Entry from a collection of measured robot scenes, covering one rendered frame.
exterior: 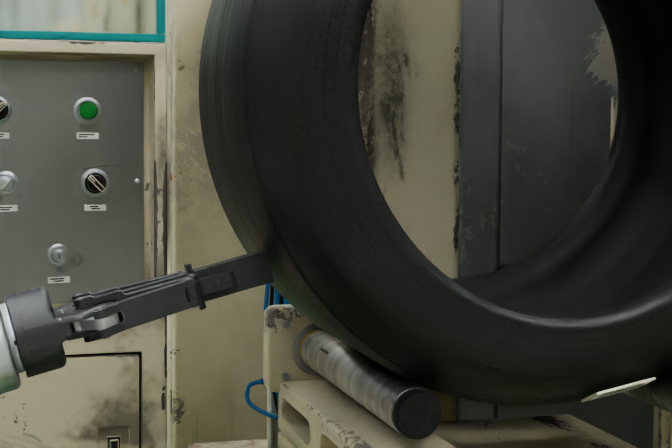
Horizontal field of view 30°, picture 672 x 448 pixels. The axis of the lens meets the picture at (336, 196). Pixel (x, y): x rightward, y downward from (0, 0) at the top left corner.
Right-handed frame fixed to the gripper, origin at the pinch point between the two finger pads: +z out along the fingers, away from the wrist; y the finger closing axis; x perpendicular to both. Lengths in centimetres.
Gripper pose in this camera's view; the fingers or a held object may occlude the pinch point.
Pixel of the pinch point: (233, 275)
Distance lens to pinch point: 116.4
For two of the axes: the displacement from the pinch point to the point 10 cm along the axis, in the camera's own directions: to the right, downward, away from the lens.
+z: 9.3, -2.5, 2.5
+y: -2.7, -0.5, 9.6
